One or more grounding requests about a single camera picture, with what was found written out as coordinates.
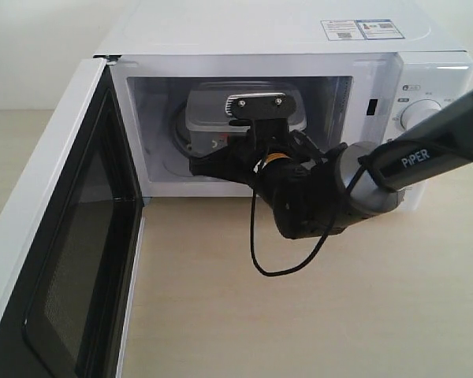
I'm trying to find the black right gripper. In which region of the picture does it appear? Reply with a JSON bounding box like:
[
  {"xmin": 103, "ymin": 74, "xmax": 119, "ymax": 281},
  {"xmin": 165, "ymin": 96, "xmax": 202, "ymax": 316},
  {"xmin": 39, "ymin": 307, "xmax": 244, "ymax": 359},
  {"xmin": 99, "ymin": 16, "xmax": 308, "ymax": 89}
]
[{"xmin": 189, "ymin": 131, "xmax": 323, "ymax": 189}]

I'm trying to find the white plastic food container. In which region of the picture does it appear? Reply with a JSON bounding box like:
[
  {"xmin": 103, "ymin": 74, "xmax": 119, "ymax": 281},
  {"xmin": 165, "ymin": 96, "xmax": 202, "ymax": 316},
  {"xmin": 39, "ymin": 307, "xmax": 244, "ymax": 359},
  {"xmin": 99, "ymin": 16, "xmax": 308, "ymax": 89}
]
[{"xmin": 177, "ymin": 81, "xmax": 307, "ymax": 158}]

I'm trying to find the white microwave door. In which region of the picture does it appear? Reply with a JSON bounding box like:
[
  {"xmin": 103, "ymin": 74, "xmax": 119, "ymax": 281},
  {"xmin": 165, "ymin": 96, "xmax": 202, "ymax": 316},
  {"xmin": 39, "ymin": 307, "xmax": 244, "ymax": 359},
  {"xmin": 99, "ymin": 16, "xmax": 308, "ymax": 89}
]
[{"xmin": 0, "ymin": 57, "xmax": 143, "ymax": 377}]

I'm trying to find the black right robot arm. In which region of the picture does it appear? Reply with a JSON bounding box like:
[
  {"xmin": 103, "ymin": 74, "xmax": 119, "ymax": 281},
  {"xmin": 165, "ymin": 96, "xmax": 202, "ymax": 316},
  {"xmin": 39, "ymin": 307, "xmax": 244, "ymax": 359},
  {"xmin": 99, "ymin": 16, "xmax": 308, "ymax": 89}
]
[{"xmin": 189, "ymin": 90, "xmax": 473, "ymax": 239}]

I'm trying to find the white Midea microwave oven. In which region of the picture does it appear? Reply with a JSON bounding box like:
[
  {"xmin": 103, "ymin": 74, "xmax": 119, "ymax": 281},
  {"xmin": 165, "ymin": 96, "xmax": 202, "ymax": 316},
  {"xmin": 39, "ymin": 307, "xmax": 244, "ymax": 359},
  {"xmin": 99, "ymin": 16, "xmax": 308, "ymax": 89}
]
[{"xmin": 95, "ymin": 1, "xmax": 473, "ymax": 198}]

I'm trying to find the glass turntable plate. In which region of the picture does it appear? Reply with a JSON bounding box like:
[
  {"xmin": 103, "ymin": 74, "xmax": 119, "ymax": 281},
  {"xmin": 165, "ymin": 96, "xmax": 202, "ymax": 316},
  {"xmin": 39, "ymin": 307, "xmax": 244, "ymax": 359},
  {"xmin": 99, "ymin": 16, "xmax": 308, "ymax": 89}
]
[{"xmin": 162, "ymin": 101, "xmax": 192, "ymax": 178}]

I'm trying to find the white upper power knob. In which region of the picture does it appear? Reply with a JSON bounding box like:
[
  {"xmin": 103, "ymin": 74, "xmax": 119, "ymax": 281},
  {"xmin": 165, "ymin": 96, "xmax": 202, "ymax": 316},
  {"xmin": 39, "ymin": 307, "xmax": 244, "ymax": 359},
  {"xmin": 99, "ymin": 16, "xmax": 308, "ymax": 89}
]
[{"xmin": 400, "ymin": 99, "xmax": 441, "ymax": 131}]

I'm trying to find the blue white warning sticker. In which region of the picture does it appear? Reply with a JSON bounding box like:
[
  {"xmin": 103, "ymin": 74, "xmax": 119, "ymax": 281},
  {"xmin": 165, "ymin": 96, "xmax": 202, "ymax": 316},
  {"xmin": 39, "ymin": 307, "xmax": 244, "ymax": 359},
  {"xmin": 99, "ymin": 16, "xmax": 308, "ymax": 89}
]
[{"xmin": 321, "ymin": 19, "xmax": 404, "ymax": 41}]

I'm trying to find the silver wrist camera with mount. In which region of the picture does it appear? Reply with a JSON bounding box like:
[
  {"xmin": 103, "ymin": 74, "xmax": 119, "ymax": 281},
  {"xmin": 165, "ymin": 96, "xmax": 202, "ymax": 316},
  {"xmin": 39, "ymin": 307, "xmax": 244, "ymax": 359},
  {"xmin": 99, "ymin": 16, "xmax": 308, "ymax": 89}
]
[{"xmin": 225, "ymin": 92, "xmax": 297, "ymax": 146}]

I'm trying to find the black camera cable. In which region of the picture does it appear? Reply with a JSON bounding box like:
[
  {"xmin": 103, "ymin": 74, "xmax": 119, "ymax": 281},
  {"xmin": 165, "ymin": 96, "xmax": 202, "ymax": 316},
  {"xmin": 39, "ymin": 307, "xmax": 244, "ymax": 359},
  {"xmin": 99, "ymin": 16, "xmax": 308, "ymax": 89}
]
[{"xmin": 248, "ymin": 145, "xmax": 473, "ymax": 277}]

